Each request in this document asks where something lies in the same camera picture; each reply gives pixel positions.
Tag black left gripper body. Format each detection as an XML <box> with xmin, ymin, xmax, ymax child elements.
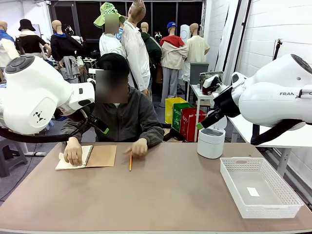
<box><xmin>85</xmin><ymin>115</ymin><xmax>103</xmax><ymax>130</ymax></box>

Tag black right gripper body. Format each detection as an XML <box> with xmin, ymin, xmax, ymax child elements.
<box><xmin>213</xmin><ymin>85</ymin><xmax>241</xmax><ymax>118</ymax></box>

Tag spiral notebook brown cover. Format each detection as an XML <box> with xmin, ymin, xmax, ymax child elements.
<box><xmin>55</xmin><ymin>145</ymin><xmax>117</xmax><ymax>171</ymax></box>

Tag person's right forearm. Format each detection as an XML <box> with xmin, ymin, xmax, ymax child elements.
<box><xmin>60</xmin><ymin>120</ymin><xmax>82</xmax><ymax>142</ymax></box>

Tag person's left forearm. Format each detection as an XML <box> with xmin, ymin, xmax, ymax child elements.
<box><xmin>136</xmin><ymin>124</ymin><xmax>164</xmax><ymax>148</ymax></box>

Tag person's right hand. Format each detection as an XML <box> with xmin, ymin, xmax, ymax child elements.
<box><xmin>63</xmin><ymin>137</ymin><xmax>83</xmax><ymax>166</ymax></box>

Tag person's left hand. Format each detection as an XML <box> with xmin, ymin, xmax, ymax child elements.
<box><xmin>123</xmin><ymin>138</ymin><xmax>149</xmax><ymax>158</ymax></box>

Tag white lidded trash bin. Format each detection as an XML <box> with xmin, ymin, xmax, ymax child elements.
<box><xmin>196</xmin><ymin>111</ymin><xmax>228</xmax><ymax>159</ymax></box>

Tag red recycling bin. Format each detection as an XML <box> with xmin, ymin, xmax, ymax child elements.
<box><xmin>179</xmin><ymin>107</ymin><xmax>207</xmax><ymax>142</ymax></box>

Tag person in grey jacket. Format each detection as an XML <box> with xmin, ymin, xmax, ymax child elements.
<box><xmin>60</xmin><ymin>85</ymin><xmax>164</xmax><ymax>148</ymax></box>

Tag white table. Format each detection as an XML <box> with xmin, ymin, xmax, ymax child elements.
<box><xmin>189</xmin><ymin>84</ymin><xmax>220</xmax><ymax>142</ymax></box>
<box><xmin>225</xmin><ymin>114</ymin><xmax>312</xmax><ymax>177</ymax></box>

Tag grey metal trays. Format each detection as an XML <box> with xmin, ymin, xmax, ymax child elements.
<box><xmin>199</xmin><ymin>71</ymin><xmax>224</xmax><ymax>85</ymax></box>

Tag green recycling bin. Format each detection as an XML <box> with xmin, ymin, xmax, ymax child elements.
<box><xmin>172</xmin><ymin>102</ymin><xmax>195</xmax><ymax>134</ymax></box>

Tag person's blurred head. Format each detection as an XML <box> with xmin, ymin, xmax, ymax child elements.
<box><xmin>95</xmin><ymin>69</ymin><xmax>130</xmax><ymax>104</ymax></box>

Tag grey cabinet box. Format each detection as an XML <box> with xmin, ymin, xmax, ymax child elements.
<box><xmin>190</xmin><ymin>62</ymin><xmax>210</xmax><ymax>85</ymax></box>

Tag black floor stand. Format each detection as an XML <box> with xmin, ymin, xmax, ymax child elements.
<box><xmin>160</xmin><ymin>123</ymin><xmax>184</xmax><ymax>142</ymax></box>

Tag yellow recycling bin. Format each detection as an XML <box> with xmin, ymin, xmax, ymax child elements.
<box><xmin>165</xmin><ymin>97</ymin><xmax>188</xmax><ymax>125</ymax></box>

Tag grey hanging clothes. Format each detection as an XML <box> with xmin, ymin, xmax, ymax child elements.
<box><xmin>59</xmin><ymin>55</ymin><xmax>81</xmax><ymax>81</ymax></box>

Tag mannequin cream shirt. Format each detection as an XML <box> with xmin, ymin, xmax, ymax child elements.
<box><xmin>185</xmin><ymin>23</ymin><xmax>211</xmax><ymax>78</ymax></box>

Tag black cap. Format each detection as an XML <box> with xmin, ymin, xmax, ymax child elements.
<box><xmin>97</xmin><ymin>53</ymin><xmax>130</xmax><ymax>74</ymax></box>

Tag white stand foot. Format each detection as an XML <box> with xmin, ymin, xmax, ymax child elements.
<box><xmin>20</xmin><ymin>142</ymin><xmax>47</xmax><ymax>156</ymax></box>

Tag mannequin red beige jacket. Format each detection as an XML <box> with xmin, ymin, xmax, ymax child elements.
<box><xmin>159</xmin><ymin>24</ymin><xmax>189</xmax><ymax>108</ymax></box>

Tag white-shirted figure blurred face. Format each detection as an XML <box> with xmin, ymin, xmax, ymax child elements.
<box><xmin>98</xmin><ymin>13</ymin><xmax>127</xmax><ymax>59</ymax></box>

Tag black tripod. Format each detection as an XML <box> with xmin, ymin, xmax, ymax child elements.
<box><xmin>273</xmin><ymin>38</ymin><xmax>285</xmax><ymax>60</ymax></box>

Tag tall mannequin white shirt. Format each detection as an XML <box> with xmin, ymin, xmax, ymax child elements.
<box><xmin>120</xmin><ymin>0</ymin><xmax>152</xmax><ymax>97</ymax></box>

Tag mannequin black hoodie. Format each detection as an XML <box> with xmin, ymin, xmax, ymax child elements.
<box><xmin>50</xmin><ymin>19</ymin><xmax>83</xmax><ymax>61</ymax></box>

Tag white oval appliance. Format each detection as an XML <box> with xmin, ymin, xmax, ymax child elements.
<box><xmin>179</xmin><ymin>24</ymin><xmax>191</xmax><ymax>41</ymax></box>

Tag mannequin dark green jacket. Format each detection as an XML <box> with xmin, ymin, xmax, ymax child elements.
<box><xmin>140</xmin><ymin>21</ymin><xmax>163</xmax><ymax>85</ymax></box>

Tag grey plastic stool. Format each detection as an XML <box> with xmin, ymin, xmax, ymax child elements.
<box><xmin>0</xmin><ymin>138</ymin><xmax>28</xmax><ymax>178</ymax></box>

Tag mannequin black shirt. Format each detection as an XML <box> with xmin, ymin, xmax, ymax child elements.
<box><xmin>15</xmin><ymin>24</ymin><xmax>52</xmax><ymax>59</ymax></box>

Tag white perforated plastic basket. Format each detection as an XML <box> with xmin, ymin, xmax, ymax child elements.
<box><xmin>219</xmin><ymin>157</ymin><xmax>305</xmax><ymax>219</ymax></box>

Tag green checked sun hat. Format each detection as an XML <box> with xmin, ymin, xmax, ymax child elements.
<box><xmin>94</xmin><ymin>1</ymin><xmax>126</xmax><ymax>29</ymax></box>

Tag mannequin white blue jacket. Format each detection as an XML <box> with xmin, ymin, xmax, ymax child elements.
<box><xmin>0</xmin><ymin>20</ymin><xmax>20</xmax><ymax>69</ymax></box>

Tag black bucket hat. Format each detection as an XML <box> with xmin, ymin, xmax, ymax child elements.
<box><xmin>18</xmin><ymin>19</ymin><xmax>37</xmax><ymax>32</ymax></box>

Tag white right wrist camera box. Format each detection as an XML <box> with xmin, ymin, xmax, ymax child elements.
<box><xmin>201</xmin><ymin>74</ymin><xmax>223</xmax><ymax>96</ymax></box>

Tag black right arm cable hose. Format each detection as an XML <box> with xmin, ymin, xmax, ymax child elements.
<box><xmin>250</xmin><ymin>118</ymin><xmax>307</xmax><ymax>146</ymax></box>

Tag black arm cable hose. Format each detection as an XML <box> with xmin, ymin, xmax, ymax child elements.
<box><xmin>0</xmin><ymin>109</ymin><xmax>89</xmax><ymax>144</ymax></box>
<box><xmin>250</xmin><ymin>118</ymin><xmax>307</xmax><ymax>146</ymax></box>

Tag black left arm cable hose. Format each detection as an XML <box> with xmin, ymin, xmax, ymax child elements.
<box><xmin>0</xmin><ymin>109</ymin><xmax>89</xmax><ymax>144</ymax></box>

